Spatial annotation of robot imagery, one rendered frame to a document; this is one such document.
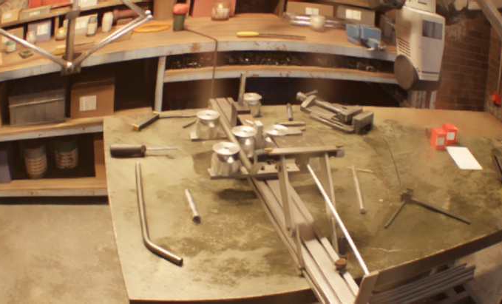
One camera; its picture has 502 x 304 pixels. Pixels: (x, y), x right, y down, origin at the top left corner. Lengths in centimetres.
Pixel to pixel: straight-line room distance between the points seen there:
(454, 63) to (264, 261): 347
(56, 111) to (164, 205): 157
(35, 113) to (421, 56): 187
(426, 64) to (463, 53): 220
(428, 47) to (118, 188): 140
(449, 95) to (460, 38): 57
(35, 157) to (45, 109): 31
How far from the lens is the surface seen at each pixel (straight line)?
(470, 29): 434
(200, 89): 308
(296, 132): 133
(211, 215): 108
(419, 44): 209
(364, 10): 342
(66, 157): 280
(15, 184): 282
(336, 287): 86
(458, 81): 434
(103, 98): 257
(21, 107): 262
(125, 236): 100
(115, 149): 127
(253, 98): 149
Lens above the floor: 145
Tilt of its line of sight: 26 degrees down
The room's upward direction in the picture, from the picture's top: 5 degrees clockwise
